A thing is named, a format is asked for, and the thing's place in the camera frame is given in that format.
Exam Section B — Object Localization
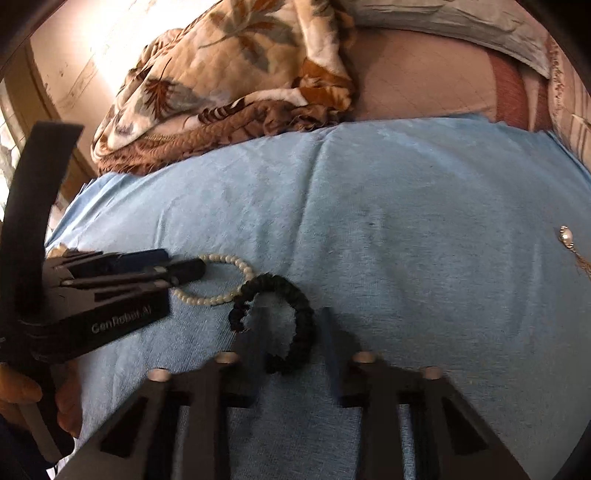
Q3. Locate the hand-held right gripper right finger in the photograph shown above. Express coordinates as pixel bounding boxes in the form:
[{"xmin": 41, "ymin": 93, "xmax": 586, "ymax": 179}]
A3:
[{"xmin": 321, "ymin": 307, "xmax": 532, "ymax": 480}]

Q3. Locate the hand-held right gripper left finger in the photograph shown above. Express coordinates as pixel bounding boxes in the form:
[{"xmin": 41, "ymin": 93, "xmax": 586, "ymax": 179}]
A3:
[{"xmin": 55, "ymin": 307, "xmax": 274, "ymax": 480}]

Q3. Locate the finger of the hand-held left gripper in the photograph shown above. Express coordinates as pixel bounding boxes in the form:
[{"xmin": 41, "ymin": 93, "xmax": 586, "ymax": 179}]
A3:
[
  {"xmin": 60, "ymin": 257, "xmax": 207, "ymax": 295},
  {"xmin": 46, "ymin": 248, "xmax": 170, "ymax": 278}
]

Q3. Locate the black braided hair tie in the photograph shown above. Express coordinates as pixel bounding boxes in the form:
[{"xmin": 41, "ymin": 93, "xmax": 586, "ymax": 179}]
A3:
[{"xmin": 228, "ymin": 273, "xmax": 318, "ymax": 376}]

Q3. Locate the white pearl bracelet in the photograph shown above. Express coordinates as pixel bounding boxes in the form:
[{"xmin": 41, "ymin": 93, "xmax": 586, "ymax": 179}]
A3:
[{"xmin": 48, "ymin": 246, "xmax": 257, "ymax": 308}]

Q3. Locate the person's left hand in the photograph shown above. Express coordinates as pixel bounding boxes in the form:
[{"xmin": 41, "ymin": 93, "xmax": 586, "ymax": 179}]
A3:
[{"xmin": 0, "ymin": 361, "xmax": 85, "ymax": 440}]

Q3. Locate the blue cloth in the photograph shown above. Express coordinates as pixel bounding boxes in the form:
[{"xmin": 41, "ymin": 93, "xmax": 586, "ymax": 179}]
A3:
[{"xmin": 44, "ymin": 115, "xmax": 591, "ymax": 480}]

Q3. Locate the floral brown quilt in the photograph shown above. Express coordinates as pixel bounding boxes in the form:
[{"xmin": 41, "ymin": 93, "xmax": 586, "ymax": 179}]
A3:
[{"xmin": 90, "ymin": 0, "xmax": 358, "ymax": 177}]

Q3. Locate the pink bed sheet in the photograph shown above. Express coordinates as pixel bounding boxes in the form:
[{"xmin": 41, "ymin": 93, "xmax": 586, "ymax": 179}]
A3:
[{"xmin": 346, "ymin": 32, "xmax": 556, "ymax": 134}]

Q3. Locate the pale grey pillow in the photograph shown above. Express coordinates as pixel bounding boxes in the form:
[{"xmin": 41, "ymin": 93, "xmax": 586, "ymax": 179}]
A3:
[{"xmin": 351, "ymin": 0, "xmax": 553, "ymax": 79}]

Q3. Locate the wooden frame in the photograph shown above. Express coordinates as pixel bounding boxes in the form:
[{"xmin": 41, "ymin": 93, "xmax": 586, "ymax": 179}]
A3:
[{"xmin": 22, "ymin": 45, "xmax": 100, "ymax": 180}]

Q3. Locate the pearl pendant necklace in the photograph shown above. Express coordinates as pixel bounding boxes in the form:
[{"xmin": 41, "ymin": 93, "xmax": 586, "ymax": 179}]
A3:
[{"xmin": 556, "ymin": 225, "xmax": 591, "ymax": 278}]

